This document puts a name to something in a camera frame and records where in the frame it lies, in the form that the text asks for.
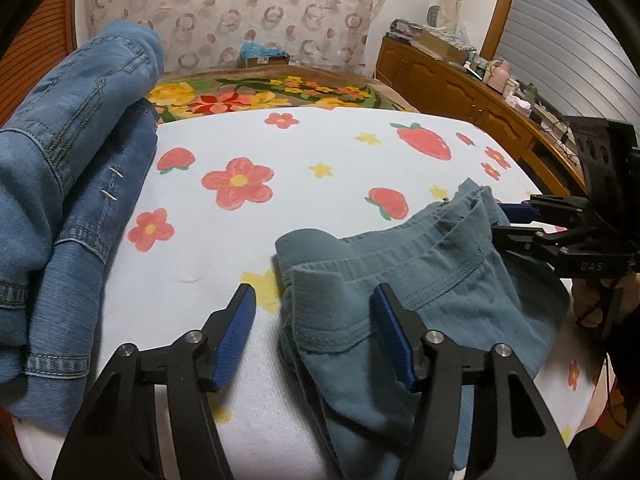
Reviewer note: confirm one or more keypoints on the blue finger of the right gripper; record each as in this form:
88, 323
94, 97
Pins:
522, 213
515, 242

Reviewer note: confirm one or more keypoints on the folded blue denim jeans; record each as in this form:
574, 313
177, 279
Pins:
74, 156

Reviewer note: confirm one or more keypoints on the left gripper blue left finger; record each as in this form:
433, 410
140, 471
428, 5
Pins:
226, 334

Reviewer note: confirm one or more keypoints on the teal green pants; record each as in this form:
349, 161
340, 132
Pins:
498, 316

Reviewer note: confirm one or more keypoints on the right hand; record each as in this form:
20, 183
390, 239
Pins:
586, 295

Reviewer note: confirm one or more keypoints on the white strawberry flower bed sheet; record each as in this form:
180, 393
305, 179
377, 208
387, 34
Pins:
224, 188

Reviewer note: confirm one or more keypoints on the wooden louvered wardrobe door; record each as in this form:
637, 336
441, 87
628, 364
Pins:
48, 36

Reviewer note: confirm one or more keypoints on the wooden sideboard cabinet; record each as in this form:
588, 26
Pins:
434, 87

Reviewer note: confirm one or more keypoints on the blue box on bed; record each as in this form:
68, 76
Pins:
256, 55

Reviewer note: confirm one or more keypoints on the pink kettle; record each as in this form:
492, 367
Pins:
499, 75

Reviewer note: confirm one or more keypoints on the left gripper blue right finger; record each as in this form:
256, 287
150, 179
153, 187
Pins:
411, 347

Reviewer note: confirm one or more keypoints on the grey window blind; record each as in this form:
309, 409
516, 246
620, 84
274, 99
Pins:
567, 52

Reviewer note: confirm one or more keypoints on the pink circle patterned curtain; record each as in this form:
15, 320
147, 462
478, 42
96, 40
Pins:
202, 35

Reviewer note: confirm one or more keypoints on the cardboard box on cabinet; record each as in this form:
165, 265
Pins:
442, 48

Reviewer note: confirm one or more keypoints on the brown floral blanket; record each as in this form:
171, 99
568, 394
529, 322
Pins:
264, 88

